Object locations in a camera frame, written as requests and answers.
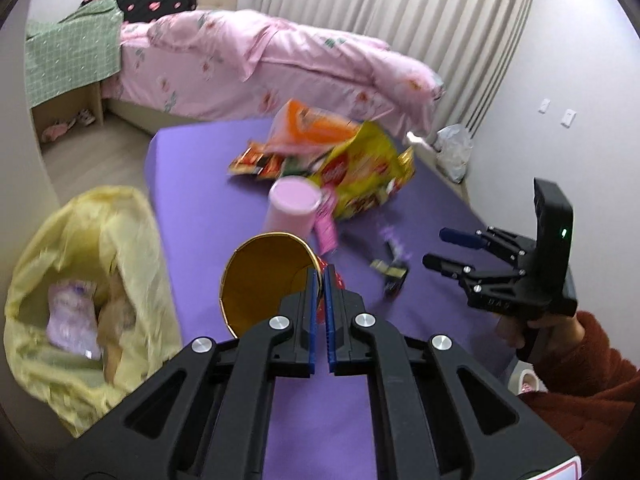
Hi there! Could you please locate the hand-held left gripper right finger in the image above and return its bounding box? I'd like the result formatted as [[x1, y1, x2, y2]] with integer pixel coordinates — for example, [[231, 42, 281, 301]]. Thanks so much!
[[324, 265, 582, 480]]

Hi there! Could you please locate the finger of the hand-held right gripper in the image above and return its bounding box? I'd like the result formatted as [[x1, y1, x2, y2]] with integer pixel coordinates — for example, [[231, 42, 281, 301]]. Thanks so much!
[[439, 226, 533, 263], [422, 253, 526, 291]]

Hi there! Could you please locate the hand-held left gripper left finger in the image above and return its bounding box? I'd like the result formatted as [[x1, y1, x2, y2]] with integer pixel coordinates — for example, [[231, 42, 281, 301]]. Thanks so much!
[[50, 267, 321, 480]]

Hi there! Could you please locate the gold paper cup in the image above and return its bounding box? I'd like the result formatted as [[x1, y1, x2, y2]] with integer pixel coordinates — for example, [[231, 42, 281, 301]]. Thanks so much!
[[220, 232, 326, 339]]

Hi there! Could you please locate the orange snack bag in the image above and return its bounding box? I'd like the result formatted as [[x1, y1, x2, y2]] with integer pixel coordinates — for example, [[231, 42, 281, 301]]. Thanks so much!
[[265, 99, 362, 158]]

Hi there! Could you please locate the yellow plastic trash bag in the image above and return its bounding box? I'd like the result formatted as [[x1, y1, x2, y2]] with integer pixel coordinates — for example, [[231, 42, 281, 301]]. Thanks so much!
[[4, 186, 183, 438]]

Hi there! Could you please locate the person's right forearm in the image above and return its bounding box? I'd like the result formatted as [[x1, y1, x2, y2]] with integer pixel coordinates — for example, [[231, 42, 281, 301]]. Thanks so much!
[[517, 310, 640, 463]]

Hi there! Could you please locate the person's right hand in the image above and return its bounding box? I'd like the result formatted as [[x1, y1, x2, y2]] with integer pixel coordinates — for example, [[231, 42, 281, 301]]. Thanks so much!
[[495, 310, 587, 356]]

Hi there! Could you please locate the small dark wrapper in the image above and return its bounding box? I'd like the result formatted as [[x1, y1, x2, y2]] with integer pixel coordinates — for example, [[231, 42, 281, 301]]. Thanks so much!
[[370, 255, 409, 301]]

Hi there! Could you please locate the small purple wrapper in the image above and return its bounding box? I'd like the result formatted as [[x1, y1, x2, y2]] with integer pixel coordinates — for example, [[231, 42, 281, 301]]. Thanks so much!
[[377, 222, 413, 261]]

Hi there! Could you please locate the small pink packet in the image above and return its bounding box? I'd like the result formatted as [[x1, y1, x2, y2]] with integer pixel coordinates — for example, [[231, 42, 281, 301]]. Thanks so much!
[[314, 192, 341, 254]]

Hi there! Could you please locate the white plastic bag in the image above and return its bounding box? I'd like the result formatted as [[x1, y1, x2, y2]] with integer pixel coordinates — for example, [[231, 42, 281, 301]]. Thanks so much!
[[436, 124, 474, 184]]

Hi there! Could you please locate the pink cup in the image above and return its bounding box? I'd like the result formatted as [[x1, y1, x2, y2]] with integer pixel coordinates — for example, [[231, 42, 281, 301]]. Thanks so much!
[[264, 177, 325, 241]]

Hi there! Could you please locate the large yellow snack bag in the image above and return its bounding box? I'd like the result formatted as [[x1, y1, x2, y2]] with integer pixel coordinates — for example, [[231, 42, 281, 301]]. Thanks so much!
[[307, 121, 417, 222]]

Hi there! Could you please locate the red snack packet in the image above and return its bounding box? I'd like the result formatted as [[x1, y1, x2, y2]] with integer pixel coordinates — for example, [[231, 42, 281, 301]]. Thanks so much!
[[227, 141, 287, 181]]

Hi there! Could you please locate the purple table cover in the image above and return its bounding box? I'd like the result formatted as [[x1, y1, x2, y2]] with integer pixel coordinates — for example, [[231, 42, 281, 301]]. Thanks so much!
[[145, 117, 532, 480]]

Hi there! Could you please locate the striped curtain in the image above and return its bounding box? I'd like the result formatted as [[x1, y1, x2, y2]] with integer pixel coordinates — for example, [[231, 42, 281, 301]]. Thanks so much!
[[252, 0, 542, 147]]

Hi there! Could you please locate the purple packet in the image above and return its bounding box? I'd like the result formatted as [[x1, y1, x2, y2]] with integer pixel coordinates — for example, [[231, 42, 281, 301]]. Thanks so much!
[[46, 280, 101, 359]]

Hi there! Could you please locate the pink floral duvet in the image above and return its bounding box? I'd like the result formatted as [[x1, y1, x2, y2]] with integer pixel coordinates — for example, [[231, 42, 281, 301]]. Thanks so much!
[[117, 9, 447, 137]]

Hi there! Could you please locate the wooden nightstand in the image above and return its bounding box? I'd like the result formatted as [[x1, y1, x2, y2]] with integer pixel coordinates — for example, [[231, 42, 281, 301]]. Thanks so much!
[[31, 80, 106, 147]]

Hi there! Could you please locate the pink slipper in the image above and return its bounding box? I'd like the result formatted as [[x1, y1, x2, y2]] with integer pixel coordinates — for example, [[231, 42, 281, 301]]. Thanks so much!
[[42, 121, 76, 144]]

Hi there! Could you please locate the green checked cloth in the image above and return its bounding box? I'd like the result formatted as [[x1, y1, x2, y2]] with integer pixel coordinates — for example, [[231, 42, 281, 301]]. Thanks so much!
[[25, 0, 124, 109]]

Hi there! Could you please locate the beige bed frame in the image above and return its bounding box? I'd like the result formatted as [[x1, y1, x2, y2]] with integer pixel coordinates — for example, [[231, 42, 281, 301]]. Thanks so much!
[[102, 97, 201, 136]]

